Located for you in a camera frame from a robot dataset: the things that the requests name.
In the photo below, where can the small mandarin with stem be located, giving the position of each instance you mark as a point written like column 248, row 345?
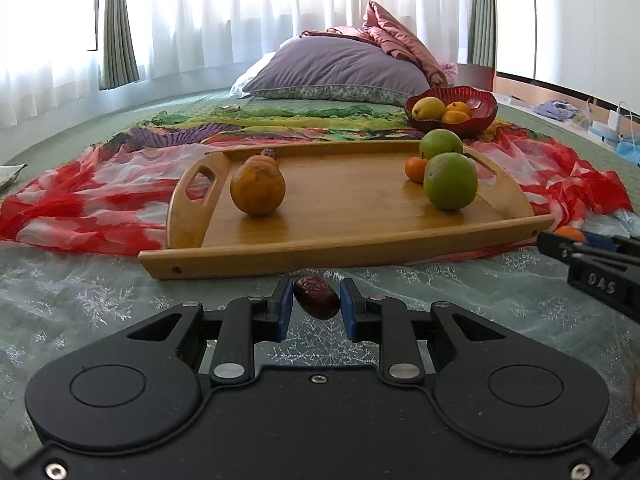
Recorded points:
column 415, row 169

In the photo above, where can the green apple on tray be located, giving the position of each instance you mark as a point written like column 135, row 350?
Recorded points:
column 450, row 181

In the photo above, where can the green curtain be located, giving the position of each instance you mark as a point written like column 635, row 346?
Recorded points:
column 482, row 33
column 118, row 65

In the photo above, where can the dull brown orange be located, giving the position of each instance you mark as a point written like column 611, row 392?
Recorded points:
column 257, row 189

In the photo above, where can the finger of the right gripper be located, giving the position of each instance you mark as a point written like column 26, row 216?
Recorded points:
column 620, row 244
column 562, row 249

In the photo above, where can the green centre curtain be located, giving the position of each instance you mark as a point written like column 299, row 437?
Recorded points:
column 118, row 65

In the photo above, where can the dark red date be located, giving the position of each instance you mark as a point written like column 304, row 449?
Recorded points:
column 316, row 297

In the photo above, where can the small bright mandarin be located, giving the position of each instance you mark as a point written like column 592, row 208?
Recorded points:
column 571, row 233

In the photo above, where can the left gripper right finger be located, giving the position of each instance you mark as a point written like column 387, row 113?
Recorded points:
column 398, row 331

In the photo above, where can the green right curtain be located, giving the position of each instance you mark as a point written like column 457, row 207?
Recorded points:
column 482, row 33

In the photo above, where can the person's fingertip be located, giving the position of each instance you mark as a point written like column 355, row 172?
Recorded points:
column 635, row 399

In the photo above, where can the wrinkled red date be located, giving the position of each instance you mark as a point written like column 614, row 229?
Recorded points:
column 269, row 153

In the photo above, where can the white charger with cable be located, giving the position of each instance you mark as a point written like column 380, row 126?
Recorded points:
column 612, row 127

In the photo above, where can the colourful red floral scarf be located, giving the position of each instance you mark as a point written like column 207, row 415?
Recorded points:
column 114, row 198

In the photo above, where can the red glass fruit bowl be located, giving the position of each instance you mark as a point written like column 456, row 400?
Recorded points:
column 483, row 105

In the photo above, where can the purple pillow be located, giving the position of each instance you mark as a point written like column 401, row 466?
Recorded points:
column 331, row 69

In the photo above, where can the green apple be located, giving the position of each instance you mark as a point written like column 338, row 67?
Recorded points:
column 450, row 181
column 439, row 141

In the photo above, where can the pink crumpled blanket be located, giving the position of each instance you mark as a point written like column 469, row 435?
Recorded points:
column 380, row 28

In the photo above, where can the green quilted bedspread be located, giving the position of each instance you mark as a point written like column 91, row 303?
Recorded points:
column 48, row 149

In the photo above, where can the lavender cloth at right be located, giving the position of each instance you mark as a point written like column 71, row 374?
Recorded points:
column 559, row 110

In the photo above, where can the yellow mango in bowl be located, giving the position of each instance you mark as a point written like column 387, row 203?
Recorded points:
column 428, row 108

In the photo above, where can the small orange mandarin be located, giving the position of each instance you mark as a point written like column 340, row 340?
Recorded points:
column 262, row 159

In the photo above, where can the wooden serving tray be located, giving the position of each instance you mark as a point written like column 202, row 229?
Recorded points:
column 346, row 204

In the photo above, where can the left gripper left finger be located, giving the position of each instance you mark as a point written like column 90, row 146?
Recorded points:
column 187, row 328

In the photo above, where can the wooden bed frame edge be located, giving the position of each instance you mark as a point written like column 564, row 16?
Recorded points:
column 530, row 91

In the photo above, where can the white sheer curtain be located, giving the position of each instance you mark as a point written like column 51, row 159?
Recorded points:
column 49, row 56

